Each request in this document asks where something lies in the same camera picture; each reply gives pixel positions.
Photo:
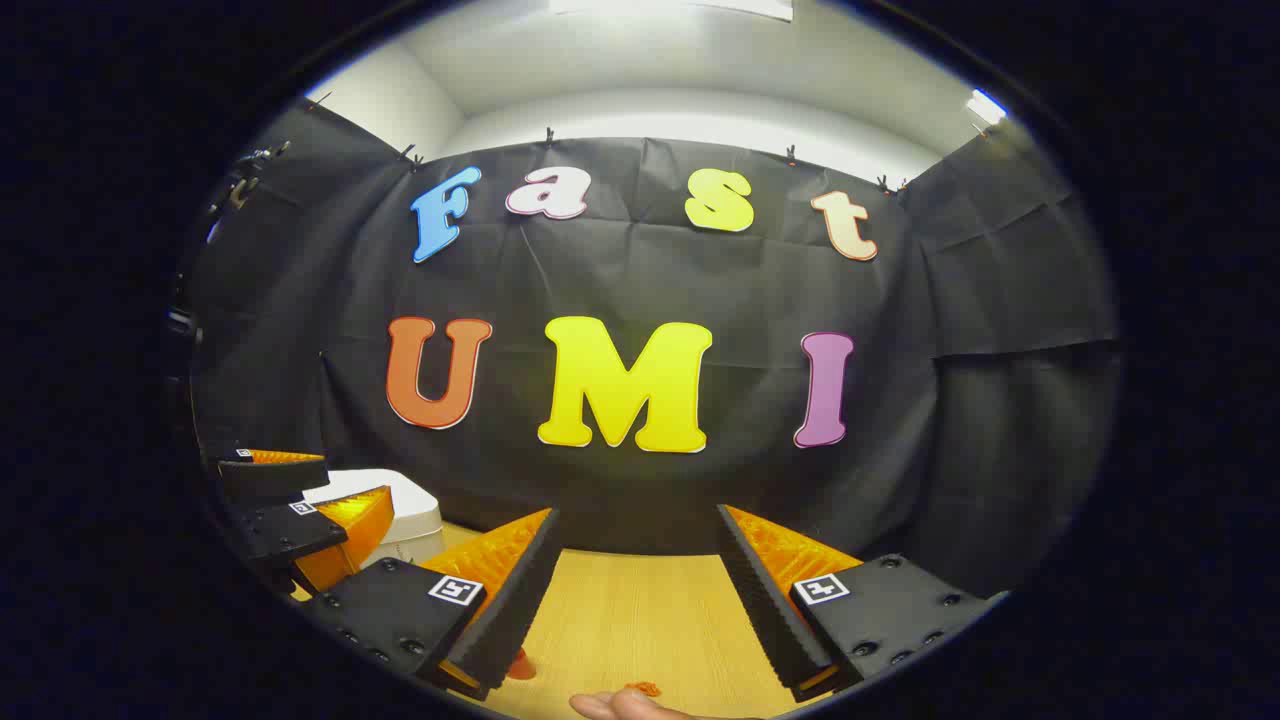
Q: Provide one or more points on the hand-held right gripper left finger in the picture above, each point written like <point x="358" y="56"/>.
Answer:
<point x="515" y="610"/>

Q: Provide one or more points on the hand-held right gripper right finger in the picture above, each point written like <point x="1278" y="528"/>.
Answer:
<point x="770" y="620"/>

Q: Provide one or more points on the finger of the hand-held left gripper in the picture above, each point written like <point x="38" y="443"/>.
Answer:
<point x="270" y="478"/>
<point x="290" y="535"/>

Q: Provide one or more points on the red pop can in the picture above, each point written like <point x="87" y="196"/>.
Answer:
<point x="521" y="665"/>

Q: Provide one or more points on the white desktop garbage bin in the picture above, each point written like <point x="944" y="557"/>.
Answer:
<point x="415" y="520"/>

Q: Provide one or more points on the orange paper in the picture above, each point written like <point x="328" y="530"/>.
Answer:
<point x="642" y="689"/>

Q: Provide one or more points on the wooden desktop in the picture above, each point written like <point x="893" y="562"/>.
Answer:
<point x="640" y="620"/>

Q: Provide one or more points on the black backdrop cloth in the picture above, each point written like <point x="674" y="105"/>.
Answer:
<point x="700" y="280"/>

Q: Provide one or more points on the ceiling light panel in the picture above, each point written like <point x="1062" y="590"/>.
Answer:
<point x="670" y="8"/>
<point x="985" y="105"/>

